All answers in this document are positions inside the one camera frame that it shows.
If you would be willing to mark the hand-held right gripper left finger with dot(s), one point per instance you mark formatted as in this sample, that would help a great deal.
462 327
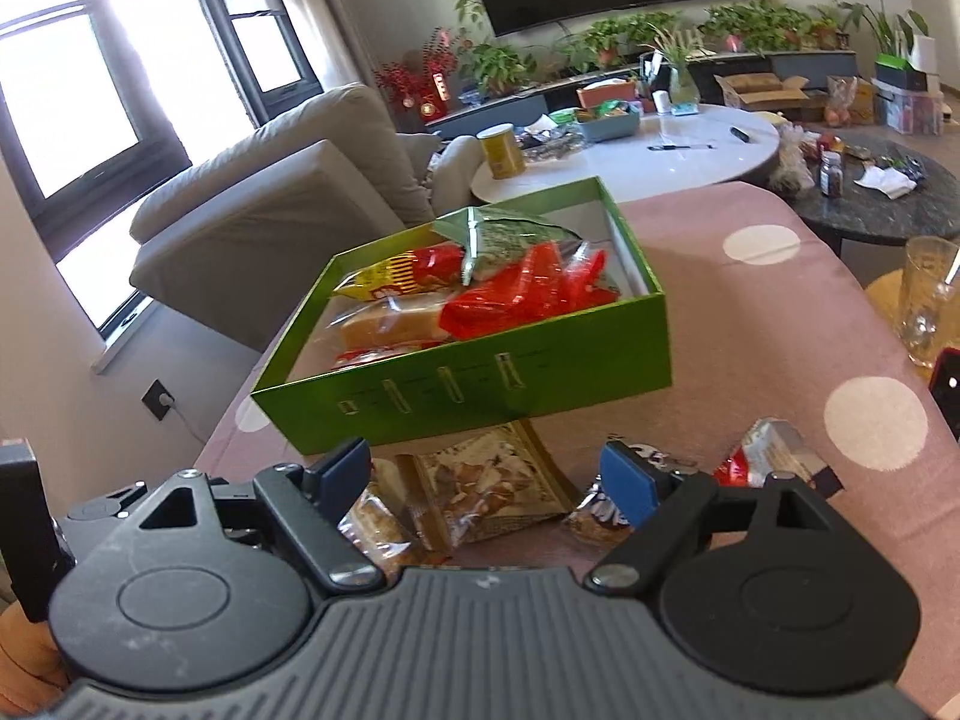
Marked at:
341 476

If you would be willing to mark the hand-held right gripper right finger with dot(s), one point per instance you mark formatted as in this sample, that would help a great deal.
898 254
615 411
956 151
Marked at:
626 487

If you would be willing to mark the dark brown snack packet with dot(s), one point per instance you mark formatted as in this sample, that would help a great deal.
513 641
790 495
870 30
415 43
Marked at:
589 517

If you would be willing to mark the orange brown snack packet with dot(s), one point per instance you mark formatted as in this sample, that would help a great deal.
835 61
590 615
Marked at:
375 532

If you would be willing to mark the brown nut snack packet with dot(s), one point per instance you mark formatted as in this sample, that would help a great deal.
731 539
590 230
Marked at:
487 487

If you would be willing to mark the green cardboard box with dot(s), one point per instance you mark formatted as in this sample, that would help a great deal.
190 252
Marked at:
465 405

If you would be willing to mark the red brown snack packet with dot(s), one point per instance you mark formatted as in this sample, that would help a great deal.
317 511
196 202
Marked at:
772 446

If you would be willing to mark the clear bread packet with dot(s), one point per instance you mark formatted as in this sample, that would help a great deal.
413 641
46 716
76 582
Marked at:
390 322

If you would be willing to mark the yellow red snack packet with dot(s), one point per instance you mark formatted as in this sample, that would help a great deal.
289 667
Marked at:
397 274

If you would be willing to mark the large red snack bag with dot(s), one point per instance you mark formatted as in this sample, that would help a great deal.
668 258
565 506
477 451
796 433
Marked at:
510 300

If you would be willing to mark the green snack packet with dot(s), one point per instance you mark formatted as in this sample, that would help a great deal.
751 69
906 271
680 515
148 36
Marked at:
502 240

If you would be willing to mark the person's left hand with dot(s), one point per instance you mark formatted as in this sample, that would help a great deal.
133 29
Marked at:
26 660

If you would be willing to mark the pink polka dot blanket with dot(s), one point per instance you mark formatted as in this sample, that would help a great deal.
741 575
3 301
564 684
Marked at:
750 330

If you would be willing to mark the beige sofa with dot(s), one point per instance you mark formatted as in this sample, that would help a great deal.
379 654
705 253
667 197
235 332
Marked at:
285 217

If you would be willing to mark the yellow round stool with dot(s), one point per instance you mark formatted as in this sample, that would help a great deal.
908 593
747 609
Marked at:
885 300

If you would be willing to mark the white round table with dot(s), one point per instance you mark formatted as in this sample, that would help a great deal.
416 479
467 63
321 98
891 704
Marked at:
675 165

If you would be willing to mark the black smartphone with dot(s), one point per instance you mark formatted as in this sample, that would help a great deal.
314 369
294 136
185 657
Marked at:
946 390

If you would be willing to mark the black pen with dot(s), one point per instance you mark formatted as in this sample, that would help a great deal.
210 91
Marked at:
675 145

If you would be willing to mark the clear glass cup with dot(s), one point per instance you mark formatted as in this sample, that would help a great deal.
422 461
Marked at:
926 300

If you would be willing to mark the yellow can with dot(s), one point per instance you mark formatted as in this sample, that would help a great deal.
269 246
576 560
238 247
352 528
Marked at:
499 154

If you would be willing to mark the blue tray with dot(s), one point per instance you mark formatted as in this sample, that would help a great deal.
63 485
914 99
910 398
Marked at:
611 127

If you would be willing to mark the clear plastic bag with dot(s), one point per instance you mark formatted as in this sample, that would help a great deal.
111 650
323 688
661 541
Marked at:
793 161

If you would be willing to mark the dark glass jar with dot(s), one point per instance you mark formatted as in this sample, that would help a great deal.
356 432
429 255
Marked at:
831 176

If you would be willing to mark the small blue box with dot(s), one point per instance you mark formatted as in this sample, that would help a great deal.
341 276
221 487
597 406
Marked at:
685 108

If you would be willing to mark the dark round table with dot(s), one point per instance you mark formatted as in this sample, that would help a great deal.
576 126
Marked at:
900 217

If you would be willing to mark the small white cup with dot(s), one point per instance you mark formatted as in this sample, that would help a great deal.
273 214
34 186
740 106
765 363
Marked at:
661 103

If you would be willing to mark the orange tissue box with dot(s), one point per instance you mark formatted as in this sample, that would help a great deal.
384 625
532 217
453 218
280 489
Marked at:
600 96

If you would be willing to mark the grey television cabinet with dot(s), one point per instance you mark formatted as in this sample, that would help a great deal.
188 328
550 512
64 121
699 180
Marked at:
517 106

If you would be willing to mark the white cloth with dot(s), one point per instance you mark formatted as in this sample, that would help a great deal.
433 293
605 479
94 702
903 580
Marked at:
885 181

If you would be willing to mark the glass vase with green plant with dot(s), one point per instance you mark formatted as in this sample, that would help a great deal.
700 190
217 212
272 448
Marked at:
682 90

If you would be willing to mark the red flower plant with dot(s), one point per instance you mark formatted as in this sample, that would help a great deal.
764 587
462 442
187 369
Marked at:
405 79

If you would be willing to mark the open cardboard box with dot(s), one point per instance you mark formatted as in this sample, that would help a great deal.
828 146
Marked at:
757 97

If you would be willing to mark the black framed window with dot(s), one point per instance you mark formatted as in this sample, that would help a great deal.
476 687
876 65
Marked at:
60 90

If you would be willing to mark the green potted plant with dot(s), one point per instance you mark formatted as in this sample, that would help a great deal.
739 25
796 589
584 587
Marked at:
499 64
658 28
604 37
750 22
823 24

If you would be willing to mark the plastic bag of fruit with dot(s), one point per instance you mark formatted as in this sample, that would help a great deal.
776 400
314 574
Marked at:
846 101

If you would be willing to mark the beige curtain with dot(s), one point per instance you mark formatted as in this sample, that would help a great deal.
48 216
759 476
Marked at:
337 15

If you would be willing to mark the green black box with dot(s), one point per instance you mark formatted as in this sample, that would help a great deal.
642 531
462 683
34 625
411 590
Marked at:
900 71

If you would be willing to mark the large leaf potted plant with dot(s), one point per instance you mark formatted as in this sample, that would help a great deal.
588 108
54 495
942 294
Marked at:
889 22

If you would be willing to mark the black wall socket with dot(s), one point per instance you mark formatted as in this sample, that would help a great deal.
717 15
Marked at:
159 399

